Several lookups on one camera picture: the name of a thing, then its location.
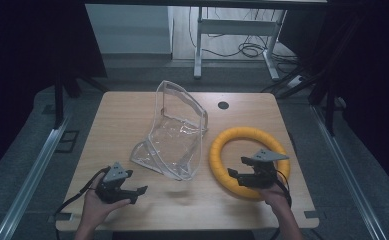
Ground person's right hand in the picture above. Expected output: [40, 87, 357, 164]
[257, 184, 292, 215]

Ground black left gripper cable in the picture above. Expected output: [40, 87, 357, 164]
[54, 166, 112, 240]

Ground white power strip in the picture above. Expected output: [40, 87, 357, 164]
[286, 74, 307, 89]

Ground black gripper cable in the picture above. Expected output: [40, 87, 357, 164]
[54, 166, 112, 240]
[273, 169, 294, 208]

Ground white metal desk frame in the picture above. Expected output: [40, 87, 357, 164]
[193, 5, 288, 81]

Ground aluminium floor rail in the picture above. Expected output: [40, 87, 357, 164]
[0, 112, 74, 240]
[309, 103, 389, 240]

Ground dark curtain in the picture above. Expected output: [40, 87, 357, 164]
[278, 0, 389, 198]
[0, 0, 108, 183]

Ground black cables on floor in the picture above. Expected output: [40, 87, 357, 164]
[187, 6, 300, 68]

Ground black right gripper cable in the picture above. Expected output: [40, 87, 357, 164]
[273, 169, 294, 208]

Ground clear plastic zipper bag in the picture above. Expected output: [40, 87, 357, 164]
[129, 79, 210, 182]

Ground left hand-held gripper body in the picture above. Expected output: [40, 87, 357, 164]
[95, 161, 129, 205]

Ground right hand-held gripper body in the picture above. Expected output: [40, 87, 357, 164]
[237, 148, 290, 190]

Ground black metal stand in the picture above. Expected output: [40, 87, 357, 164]
[52, 71, 110, 130]

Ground yellow foam ring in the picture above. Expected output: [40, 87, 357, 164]
[208, 126, 292, 201]

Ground person's left hand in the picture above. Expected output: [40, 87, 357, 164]
[79, 172, 132, 230]

